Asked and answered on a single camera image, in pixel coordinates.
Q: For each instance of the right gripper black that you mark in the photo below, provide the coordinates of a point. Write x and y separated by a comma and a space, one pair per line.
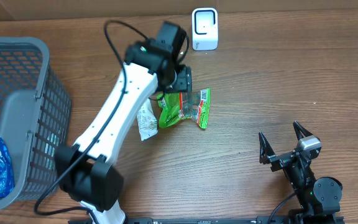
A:
265, 155

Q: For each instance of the blue snack packet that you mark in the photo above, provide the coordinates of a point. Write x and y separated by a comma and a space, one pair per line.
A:
6, 171

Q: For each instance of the green snack bag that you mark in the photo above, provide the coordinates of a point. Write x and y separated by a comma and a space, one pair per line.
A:
193, 105

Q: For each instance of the grey plastic shopping basket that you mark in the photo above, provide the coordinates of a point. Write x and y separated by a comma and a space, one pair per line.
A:
34, 115

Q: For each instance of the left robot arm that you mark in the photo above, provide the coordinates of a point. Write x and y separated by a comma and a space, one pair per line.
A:
86, 170

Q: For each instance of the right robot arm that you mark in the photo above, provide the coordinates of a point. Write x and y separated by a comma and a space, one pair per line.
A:
319, 198

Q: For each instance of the white barcode scanner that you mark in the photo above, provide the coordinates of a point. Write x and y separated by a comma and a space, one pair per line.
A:
204, 28

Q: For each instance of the white tube with gold cap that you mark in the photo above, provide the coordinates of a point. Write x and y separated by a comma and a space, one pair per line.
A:
147, 121

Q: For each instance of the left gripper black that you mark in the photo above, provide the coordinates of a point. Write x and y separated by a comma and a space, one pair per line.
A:
184, 83

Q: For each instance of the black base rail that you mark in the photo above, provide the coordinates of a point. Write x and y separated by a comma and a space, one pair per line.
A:
228, 221

